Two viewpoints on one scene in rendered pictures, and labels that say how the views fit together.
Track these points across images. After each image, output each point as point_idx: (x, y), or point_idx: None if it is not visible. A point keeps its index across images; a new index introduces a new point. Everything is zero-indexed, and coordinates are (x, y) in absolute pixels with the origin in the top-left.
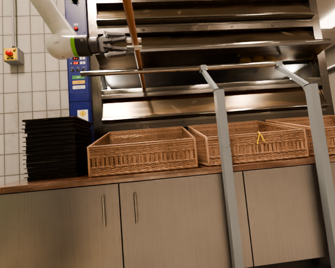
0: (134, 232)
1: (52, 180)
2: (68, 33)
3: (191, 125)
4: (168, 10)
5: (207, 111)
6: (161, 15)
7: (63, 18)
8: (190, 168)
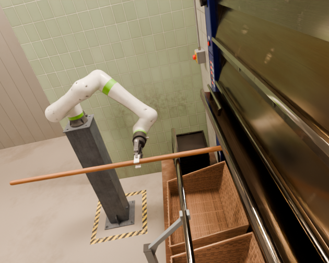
0: None
1: (172, 178)
2: (140, 122)
3: None
4: (261, 39)
5: (262, 250)
6: (249, 52)
7: (136, 111)
8: (169, 254)
